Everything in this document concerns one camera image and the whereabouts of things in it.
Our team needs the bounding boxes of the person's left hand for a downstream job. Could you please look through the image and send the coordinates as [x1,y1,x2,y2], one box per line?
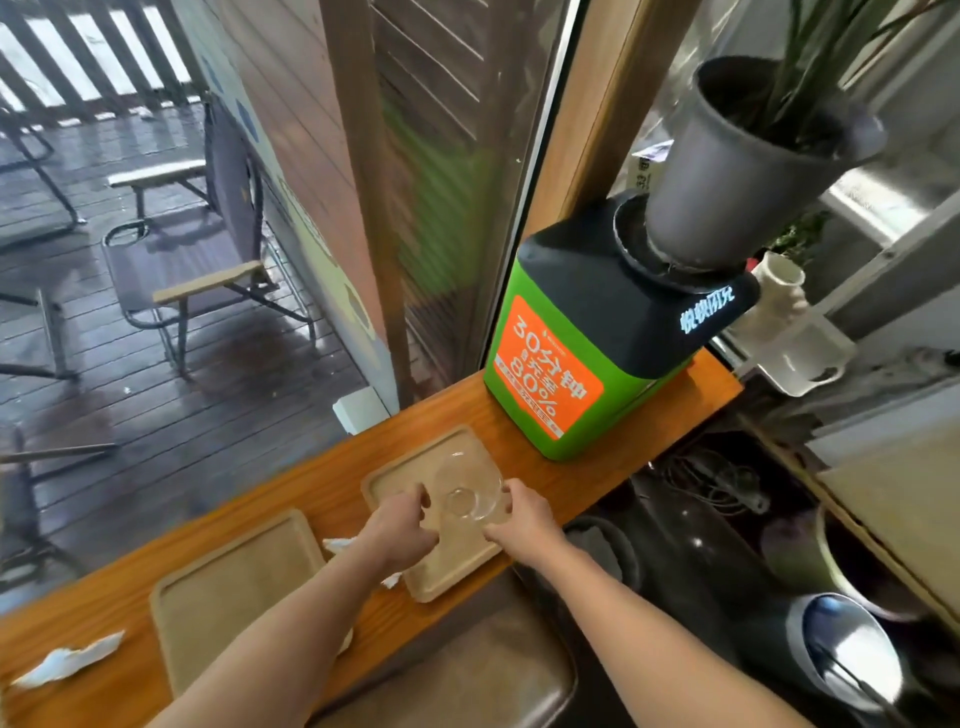
[354,484,441,576]

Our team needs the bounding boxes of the person's right hand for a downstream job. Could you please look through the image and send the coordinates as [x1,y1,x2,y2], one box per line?
[482,479,568,573]

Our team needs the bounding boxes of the clear glass dish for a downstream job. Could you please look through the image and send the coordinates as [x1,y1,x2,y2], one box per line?
[426,448,513,526]

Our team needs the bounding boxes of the person's right forearm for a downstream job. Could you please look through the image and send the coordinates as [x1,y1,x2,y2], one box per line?
[534,537,815,728]

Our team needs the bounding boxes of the person's left forearm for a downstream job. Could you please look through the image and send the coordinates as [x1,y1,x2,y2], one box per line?
[146,541,410,728]

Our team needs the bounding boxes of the beige square tray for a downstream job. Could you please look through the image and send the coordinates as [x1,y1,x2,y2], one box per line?
[149,509,354,699]
[360,424,519,604]

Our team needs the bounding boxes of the wooden counter shelf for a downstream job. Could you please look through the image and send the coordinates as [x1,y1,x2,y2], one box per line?
[0,348,744,728]

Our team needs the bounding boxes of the crumpled white napkin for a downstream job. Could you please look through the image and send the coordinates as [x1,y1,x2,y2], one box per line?
[322,536,403,590]
[10,630,126,691]

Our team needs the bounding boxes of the black round bin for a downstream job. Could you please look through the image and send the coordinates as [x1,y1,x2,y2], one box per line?
[562,516,645,594]

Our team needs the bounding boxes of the brown stool seat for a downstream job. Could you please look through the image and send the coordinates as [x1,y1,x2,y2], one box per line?
[311,592,579,728]

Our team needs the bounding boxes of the green and black charging station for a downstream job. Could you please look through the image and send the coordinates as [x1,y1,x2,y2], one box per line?
[483,189,762,462]

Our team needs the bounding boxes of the grey folding chair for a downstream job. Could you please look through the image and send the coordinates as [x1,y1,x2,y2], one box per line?
[100,93,316,380]

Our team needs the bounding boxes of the white ceramic jug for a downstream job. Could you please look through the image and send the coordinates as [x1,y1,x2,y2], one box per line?
[731,251,811,346]

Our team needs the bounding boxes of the round metal bin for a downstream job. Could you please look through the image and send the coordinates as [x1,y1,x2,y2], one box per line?
[783,592,912,714]

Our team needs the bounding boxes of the grey plant pot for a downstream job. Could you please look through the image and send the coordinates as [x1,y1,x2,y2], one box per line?
[645,55,888,273]

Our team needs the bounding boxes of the wooden railing fence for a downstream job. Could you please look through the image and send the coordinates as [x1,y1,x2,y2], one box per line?
[0,0,207,129]

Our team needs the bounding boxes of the green leafy plant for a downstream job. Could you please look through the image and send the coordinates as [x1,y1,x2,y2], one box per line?
[757,0,954,151]

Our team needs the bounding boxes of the white wall box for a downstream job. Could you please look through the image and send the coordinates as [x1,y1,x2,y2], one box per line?
[332,385,392,437]

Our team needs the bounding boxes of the tangled black cables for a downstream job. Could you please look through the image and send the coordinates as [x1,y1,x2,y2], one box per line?
[652,446,774,519]

